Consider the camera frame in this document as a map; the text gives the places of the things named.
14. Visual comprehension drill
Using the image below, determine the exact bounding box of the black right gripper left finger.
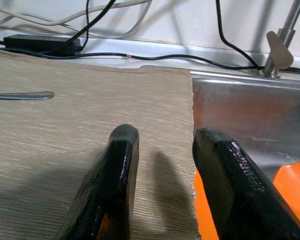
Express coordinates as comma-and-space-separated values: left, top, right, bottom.
55, 124, 140, 240

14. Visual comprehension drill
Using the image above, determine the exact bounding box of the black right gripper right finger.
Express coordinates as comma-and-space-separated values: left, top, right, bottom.
192, 127, 300, 240

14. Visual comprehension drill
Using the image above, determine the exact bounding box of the orange plastic plate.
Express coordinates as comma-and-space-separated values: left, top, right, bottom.
193, 160, 300, 240

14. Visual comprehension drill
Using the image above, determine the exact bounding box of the stainless steel fork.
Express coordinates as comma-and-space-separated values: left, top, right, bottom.
0, 91, 55, 101

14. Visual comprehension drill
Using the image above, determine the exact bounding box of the beige woven placemat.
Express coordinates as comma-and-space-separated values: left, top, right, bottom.
0, 48, 201, 240

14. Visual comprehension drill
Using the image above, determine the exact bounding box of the stainless steel sink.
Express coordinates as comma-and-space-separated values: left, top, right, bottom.
189, 70, 300, 182

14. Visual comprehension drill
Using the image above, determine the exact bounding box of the slim steel faucet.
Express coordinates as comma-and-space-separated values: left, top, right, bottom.
256, 0, 300, 79

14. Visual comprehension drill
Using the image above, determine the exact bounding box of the slim black power adapter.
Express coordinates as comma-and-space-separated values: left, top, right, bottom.
2, 34, 83, 57

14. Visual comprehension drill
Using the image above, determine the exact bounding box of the white cable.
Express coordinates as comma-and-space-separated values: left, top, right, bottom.
0, 0, 151, 28
89, 0, 154, 40

